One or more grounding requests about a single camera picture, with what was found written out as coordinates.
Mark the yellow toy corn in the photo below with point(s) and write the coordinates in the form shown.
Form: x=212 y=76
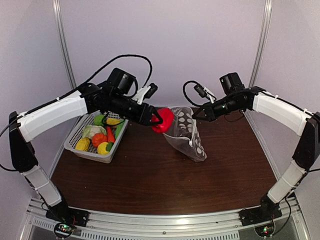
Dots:
x=113 y=122

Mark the green toy apple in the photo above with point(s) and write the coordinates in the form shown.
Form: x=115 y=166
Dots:
x=100 y=120

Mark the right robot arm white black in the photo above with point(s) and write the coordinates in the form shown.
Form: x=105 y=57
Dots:
x=305 y=124

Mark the aluminium front rail frame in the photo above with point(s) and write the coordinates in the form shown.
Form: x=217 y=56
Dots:
x=221 y=225

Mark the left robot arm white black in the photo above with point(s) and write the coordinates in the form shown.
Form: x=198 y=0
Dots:
x=110 y=95

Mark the orange toy carrot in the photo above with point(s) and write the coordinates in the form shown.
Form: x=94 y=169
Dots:
x=110 y=136

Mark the clear dotted zip top bag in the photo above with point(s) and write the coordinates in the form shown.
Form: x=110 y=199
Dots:
x=184 y=128

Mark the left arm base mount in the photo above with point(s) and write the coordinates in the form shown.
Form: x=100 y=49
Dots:
x=66 y=226

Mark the orange toy pumpkin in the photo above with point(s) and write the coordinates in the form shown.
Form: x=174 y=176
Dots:
x=98 y=138

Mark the right aluminium corner post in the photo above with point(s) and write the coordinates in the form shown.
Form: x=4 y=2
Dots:
x=263 y=36

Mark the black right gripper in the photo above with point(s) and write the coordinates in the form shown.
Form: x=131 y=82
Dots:
x=209 y=111

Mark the yellow toy lemon green leaf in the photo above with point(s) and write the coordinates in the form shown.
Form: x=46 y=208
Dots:
x=104 y=148

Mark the green toy cucumber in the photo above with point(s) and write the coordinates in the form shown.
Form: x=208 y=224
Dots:
x=120 y=128

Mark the white perforated plastic basket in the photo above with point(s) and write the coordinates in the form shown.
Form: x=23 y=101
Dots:
x=77 y=133

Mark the red toy bell pepper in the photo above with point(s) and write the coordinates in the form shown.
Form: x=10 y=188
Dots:
x=167 y=116

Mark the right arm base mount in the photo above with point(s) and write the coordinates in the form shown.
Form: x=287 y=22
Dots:
x=263 y=222

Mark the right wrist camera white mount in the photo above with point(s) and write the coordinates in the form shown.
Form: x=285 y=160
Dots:
x=204 y=92

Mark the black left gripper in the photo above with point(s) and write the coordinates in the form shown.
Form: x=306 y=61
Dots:
x=144 y=115

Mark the left aluminium corner post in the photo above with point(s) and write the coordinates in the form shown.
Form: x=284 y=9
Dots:
x=63 y=42

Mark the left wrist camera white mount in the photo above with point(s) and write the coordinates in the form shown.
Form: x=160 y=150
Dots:
x=145 y=92

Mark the yellow toy banana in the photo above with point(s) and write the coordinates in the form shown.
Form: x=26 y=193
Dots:
x=83 y=144

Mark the aluminium corner post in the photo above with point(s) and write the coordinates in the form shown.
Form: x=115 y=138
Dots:
x=263 y=36
x=63 y=42

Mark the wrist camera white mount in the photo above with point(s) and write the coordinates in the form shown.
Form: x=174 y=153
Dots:
x=145 y=92
x=204 y=92

